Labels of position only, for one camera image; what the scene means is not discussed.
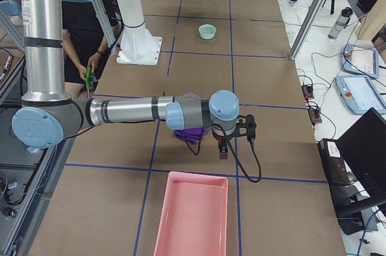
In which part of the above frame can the white pillar with base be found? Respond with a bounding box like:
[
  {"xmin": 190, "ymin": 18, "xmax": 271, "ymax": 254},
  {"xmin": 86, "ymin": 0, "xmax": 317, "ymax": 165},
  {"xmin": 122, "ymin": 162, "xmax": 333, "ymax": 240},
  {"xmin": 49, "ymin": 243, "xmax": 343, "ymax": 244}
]
[{"xmin": 117, "ymin": 0, "xmax": 162, "ymax": 66}]

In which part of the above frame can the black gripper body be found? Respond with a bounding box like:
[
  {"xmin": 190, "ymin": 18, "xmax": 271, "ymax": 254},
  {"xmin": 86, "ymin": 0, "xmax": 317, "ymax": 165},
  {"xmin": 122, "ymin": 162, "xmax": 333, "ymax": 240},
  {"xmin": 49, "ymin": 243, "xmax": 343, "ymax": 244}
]
[{"xmin": 212, "ymin": 114, "xmax": 257, "ymax": 144}]

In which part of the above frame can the pink plastic bin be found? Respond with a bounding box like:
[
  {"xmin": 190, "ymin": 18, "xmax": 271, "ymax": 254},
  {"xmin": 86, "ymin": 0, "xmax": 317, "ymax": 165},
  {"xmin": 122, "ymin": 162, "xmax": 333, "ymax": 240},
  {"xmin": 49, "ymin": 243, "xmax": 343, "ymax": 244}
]
[{"xmin": 154, "ymin": 171, "xmax": 228, "ymax": 255}]

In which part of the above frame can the aluminium frame post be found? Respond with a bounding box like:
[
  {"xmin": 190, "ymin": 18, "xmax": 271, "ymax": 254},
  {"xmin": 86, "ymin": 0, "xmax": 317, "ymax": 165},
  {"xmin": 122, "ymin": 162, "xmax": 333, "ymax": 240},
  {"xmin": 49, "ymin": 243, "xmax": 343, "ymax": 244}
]
[{"xmin": 289, "ymin": 0, "xmax": 324, "ymax": 60}]

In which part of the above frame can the green handled tool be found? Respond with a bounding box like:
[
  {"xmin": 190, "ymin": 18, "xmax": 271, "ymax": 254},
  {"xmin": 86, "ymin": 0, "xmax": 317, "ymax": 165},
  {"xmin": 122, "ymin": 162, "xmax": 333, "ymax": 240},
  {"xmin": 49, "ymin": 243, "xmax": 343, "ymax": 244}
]
[{"xmin": 84, "ymin": 66, "xmax": 92, "ymax": 98}]

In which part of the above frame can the far teach pendant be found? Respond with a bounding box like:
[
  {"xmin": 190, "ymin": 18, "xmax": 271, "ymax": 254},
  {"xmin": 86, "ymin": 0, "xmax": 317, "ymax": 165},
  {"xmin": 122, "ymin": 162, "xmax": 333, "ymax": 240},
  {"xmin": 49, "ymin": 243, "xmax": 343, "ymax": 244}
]
[{"xmin": 341, "ymin": 43, "xmax": 379, "ymax": 79}]

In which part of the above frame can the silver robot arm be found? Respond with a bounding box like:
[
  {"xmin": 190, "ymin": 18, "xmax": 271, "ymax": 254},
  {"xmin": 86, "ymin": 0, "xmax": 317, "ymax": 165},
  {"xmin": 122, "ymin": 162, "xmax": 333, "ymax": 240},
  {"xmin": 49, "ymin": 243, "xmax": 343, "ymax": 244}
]
[{"xmin": 11, "ymin": 0, "xmax": 256, "ymax": 158}]

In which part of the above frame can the black monitor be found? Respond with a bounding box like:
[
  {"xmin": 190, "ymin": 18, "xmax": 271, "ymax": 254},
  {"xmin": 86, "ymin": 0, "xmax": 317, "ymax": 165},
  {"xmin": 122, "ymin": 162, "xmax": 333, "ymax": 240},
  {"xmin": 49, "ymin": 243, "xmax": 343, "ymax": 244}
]
[{"xmin": 336, "ymin": 108, "xmax": 385, "ymax": 196}]

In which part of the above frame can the black box device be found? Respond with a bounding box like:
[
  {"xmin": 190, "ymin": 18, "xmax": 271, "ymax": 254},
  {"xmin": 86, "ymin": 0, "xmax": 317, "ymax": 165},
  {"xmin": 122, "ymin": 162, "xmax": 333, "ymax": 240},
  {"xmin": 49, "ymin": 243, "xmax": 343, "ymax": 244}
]
[{"xmin": 317, "ymin": 138, "xmax": 353, "ymax": 187}]

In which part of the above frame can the clear water bottle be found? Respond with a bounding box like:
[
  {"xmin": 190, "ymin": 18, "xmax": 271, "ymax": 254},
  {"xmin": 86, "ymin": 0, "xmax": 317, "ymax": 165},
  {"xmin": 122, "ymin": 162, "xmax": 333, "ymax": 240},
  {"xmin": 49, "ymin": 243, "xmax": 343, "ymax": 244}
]
[{"xmin": 327, "ymin": 7, "xmax": 353, "ymax": 40}]

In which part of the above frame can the mint green bowl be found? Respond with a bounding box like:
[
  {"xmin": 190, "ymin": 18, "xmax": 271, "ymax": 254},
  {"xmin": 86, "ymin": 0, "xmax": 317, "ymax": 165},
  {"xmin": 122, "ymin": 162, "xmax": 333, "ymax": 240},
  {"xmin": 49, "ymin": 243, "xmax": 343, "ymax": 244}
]
[{"xmin": 198, "ymin": 24, "xmax": 217, "ymax": 40}]

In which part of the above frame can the near teach pendant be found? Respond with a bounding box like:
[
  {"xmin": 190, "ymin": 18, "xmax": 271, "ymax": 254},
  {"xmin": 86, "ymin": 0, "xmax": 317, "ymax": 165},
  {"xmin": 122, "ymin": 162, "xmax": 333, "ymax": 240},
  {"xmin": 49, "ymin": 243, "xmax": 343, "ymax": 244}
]
[{"xmin": 335, "ymin": 75, "xmax": 385, "ymax": 115}]

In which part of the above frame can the teach pendant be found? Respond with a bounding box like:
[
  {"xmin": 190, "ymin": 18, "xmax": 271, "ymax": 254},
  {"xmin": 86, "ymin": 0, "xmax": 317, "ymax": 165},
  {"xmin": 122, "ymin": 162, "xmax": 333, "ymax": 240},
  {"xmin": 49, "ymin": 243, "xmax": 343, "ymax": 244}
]
[
  {"xmin": 335, "ymin": 75, "xmax": 385, "ymax": 115},
  {"xmin": 341, "ymin": 43, "xmax": 379, "ymax": 79}
]

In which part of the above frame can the seated person in black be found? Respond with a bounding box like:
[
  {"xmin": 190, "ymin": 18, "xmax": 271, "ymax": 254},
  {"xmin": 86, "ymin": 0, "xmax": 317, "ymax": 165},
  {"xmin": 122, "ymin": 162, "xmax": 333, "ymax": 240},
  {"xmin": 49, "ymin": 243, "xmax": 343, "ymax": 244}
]
[{"xmin": 62, "ymin": 1, "xmax": 109, "ymax": 98}]

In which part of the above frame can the purple cloth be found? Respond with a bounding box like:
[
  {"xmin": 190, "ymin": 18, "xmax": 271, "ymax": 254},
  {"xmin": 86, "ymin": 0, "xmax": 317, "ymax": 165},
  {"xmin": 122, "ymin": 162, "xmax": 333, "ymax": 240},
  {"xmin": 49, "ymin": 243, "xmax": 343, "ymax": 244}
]
[{"xmin": 174, "ymin": 127, "xmax": 209, "ymax": 145}]

